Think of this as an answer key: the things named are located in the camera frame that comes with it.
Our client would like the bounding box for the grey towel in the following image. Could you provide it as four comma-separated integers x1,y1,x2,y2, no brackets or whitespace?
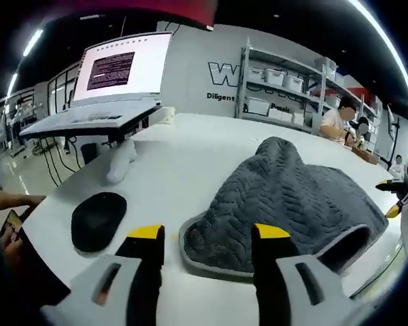
178,136,390,275

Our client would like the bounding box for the open laptop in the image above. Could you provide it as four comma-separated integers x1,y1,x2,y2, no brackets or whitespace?
18,31,173,139

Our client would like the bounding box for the wooden tray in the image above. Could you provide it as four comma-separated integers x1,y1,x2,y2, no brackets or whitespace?
352,145,380,166

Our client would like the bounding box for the monitor on black stand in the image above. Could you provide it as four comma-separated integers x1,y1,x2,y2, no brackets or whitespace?
384,103,403,170

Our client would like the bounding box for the black oval pad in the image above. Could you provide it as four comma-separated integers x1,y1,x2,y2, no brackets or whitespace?
71,192,128,253

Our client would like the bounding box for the white plush cloth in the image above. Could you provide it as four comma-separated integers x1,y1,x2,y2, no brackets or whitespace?
105,138,139,186

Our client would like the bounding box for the grey metal shelf rack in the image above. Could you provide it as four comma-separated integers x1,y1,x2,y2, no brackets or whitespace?
236,35,381,137

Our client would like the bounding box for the ceiling light strip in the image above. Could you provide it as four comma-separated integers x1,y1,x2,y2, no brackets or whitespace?
6,73,18,96
348,0,408,113
22,29,44,57

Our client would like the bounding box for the white paper cup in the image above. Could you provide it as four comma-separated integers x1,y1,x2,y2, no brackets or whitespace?
159,107,176,126

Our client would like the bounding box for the metal shelf with white bins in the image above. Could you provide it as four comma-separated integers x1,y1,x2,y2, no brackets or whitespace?
244,57,378,133

